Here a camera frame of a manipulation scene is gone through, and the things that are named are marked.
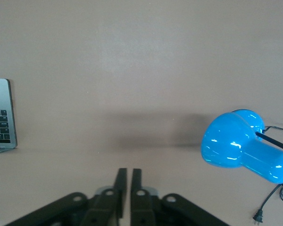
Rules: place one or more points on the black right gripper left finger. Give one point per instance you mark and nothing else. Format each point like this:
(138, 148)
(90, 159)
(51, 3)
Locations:
(108, 207)

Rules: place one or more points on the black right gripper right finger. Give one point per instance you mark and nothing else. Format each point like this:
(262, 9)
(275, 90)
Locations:
(143, 207)

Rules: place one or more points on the grey laptop computer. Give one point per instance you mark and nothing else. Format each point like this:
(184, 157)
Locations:
(0, 99)

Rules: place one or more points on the blue desk lamp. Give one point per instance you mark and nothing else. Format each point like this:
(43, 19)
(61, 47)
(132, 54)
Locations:
(228, 143)

